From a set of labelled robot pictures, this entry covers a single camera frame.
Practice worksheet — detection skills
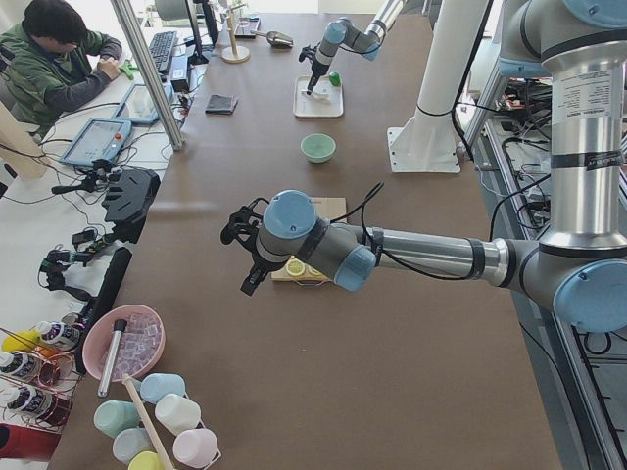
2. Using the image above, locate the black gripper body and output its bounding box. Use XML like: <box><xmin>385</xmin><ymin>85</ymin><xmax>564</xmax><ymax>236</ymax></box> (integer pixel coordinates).
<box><xmin>307</xmin><ymin>74</ymin><xmax>319</xmax><ymax>91</ymax></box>
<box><xmin>248</xmin><ymin>241</ymin><xmax>279</xmax><ymax>282</ymax></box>

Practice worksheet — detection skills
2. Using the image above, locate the light green bowl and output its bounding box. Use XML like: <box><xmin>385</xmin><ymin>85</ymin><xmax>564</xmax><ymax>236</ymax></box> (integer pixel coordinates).
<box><xmin>300</xmin><ymin>133</ymin><xmax>336</xmax><ymax>164</ymax></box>

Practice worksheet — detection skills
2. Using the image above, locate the pink bowl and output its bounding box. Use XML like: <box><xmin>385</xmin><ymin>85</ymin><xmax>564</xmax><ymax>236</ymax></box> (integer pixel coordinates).
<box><xmin>82</xmin><ymin>305</ymin><xmax>166</xmax><ymax>382</ymax></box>

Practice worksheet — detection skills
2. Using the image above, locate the green lime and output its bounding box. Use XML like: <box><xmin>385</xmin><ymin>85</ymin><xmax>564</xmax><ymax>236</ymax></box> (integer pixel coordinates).
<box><xmin>328</xmin><ymin>72</ymin><xmax>341</xmax><ymax>87</ymax></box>

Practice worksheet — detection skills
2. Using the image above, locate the beige rabbit tray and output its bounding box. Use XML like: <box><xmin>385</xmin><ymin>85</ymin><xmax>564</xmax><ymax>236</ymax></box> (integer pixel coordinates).
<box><xmin>293</xmin><ymin>75</ymin><xmax>344</xmax><ymax>118</ymax></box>

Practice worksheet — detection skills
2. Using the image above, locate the lower lemon slice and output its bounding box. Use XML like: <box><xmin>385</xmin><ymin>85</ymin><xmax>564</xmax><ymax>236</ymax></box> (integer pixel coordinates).
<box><xmin>285</xmin><ymin>258</ymin><xmax>306</xmax><ymax>277</ymax></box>

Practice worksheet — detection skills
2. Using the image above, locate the lemon slice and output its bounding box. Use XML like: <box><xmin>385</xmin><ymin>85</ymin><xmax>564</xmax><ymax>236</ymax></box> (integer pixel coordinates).
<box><xmin>307</xmin><ymin>265</ymin><xmax>323</xmax><ymax>278</ymax></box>
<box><xmin>285</xmin><ymin>258</ymin><xmax>306</xmax><ymax>277</ymax></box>

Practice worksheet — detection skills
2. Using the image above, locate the upper lemon slice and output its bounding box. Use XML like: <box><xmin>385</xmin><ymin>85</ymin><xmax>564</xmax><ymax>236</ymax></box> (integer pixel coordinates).
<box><xmin>307</xmin><ymin>265</ymin><xmax>323</xmax><ymax>278</ymax></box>

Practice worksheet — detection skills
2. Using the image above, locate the metal scoop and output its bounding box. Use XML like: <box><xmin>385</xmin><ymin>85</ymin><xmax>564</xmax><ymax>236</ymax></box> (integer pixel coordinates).
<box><xmin>253</xmin><ymin>30</ymin><xmax>294</xmax><ymax>48</ymax></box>

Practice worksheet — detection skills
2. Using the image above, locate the wooden mug tree stand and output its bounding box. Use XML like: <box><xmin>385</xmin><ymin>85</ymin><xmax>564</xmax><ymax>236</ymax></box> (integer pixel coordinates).
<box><xmin>219</xmin><ymin>1</ymin><xmax>250</xmax><ymax>64</ymax></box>

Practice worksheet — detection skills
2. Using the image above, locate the black tray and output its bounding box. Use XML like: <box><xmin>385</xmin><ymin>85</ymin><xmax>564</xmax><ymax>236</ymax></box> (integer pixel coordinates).
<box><xmin>235</xmin><ymin>18</ymin><xmax>261</xmax><ymax>39</ymax></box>

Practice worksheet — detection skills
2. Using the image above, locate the wooden cutting board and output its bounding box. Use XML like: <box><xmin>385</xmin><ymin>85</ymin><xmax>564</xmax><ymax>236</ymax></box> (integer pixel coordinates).
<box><xmin>270</xmin><ymin>197</ymin><xmax>348</xmax><ymax>287</ymax></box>

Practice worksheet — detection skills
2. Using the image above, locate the grey folded cloth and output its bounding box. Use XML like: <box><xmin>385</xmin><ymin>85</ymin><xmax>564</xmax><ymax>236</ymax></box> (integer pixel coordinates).
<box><xmin>205</xmin><ymin>94</ymin><xmax>239</xmax><ymax>116</ymax></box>

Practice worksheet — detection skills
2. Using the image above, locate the black keyboard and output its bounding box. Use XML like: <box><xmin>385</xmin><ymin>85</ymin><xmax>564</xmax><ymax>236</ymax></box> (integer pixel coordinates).
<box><xmin>149</xmin><ymin>30</ymin><xmax>177</xmax><ymax>74</ymax></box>

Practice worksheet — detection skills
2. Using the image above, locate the blue teach pendant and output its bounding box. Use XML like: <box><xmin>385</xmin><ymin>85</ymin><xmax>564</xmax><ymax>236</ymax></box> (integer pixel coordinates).
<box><xmin>59</xmin><ymin>118</ymin><xmax>132</xmax><ymax>167</ymax></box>
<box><xmin>112</xmin><ymin>83</ymin><xmax>159</xmax><ymax>126</ymax></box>

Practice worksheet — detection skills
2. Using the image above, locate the person in green jacket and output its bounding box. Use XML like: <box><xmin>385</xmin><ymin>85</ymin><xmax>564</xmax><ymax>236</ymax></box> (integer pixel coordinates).
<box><xmin>1</xmin><ymin>0</ymin><xmax>122</xmax><ymax>138</ymax></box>

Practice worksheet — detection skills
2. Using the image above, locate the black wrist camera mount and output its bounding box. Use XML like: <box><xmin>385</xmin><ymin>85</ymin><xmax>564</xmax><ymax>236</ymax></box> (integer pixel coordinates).
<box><xmin>298</xmin><ymin>45</ymin><xmax>317</xmax><ymax>64</ymax></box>

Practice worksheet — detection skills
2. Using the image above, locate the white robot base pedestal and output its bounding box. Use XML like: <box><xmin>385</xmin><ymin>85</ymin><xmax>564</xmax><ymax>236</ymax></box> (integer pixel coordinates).
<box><xmin>388</xmin><ymin>0</ymin><xmax>492</xmax><ymax>174</ymax></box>

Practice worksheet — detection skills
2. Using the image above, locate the aluminium frame post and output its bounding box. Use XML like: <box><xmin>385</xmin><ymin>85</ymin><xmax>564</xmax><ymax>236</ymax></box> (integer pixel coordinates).
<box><xmin>110</xmin><ymin>0</ymin><xmax>184</xmax><ymax>152</ymax></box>

